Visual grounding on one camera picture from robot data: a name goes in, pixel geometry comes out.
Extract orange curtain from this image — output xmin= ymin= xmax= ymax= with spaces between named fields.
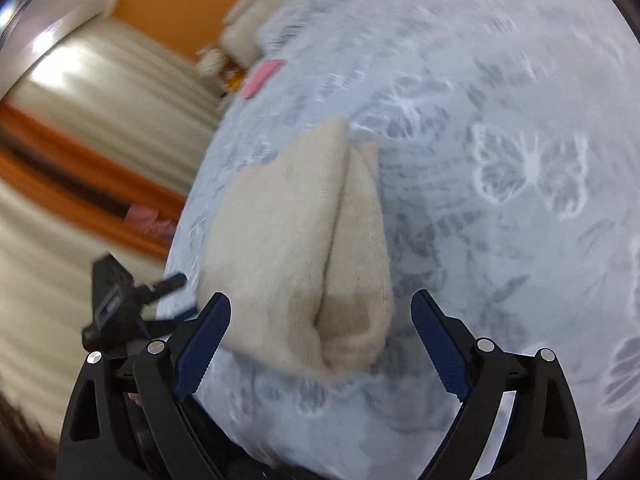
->
xmin=1 ymin=102 xmax=186 ymax=261

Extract beige sweater with black hearts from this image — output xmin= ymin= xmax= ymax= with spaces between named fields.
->
xmin=198 ymin=118 xmax=394 ymax=382

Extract orange box on nightstand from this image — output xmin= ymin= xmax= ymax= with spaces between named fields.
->
xmin=224 ymin=68 xmax=246 ymax=93

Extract beige leather headboard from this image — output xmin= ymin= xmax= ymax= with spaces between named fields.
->
xmin=218 ymin=0 xmax=288 ymax=70

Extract white feather table lamp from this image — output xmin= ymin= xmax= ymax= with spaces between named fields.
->
xmin=196 ymin=47 xmax=228 ymax=78

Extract pink hanging clothes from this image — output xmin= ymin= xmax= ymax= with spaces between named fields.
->
xmin=125 ymin=204 xmax=177 ymax=240

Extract pink folded garment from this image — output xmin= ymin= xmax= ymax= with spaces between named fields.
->
xmin=241 ymin=58 xmax=286 ymax=100

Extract cream curtain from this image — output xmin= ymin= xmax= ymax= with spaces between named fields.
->
xmin=1 ymin=18 xmax=220 ymax=438

